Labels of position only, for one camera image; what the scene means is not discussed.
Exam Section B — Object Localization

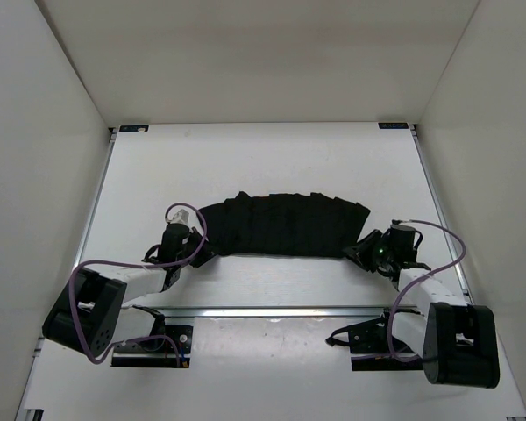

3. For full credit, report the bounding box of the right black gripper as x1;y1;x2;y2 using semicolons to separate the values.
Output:
342;231;394;273

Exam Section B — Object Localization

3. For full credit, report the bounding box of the black pleated skirt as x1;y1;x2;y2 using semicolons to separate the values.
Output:
200;191;370;258

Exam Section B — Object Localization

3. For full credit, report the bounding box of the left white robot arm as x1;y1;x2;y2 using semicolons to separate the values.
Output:
42;222;217;367

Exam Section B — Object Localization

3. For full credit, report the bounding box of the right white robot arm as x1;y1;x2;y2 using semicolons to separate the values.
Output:
326;220;501;389

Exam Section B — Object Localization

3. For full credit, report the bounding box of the right corner label sticker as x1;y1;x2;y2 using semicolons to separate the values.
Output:
378;122;409;130

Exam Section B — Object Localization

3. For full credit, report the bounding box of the corner label sticker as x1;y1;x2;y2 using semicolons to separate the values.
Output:
118;125;149;132
378;122;409;130

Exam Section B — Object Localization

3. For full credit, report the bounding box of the left corner label sticker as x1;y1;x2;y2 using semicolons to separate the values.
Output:
118;125;149;132

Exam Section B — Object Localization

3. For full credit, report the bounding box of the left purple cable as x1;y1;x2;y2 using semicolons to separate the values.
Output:
68;202;209;366

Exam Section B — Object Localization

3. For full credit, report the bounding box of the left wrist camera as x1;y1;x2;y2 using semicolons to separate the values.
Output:
169;209;189;225

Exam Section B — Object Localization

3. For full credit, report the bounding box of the aluminium front rail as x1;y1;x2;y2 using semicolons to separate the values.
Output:
63;305;479;319

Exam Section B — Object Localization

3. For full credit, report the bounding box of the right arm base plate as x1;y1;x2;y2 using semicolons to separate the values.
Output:
325;317;423;372

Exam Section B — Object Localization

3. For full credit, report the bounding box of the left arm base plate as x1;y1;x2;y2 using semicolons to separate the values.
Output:
110;318;194;369

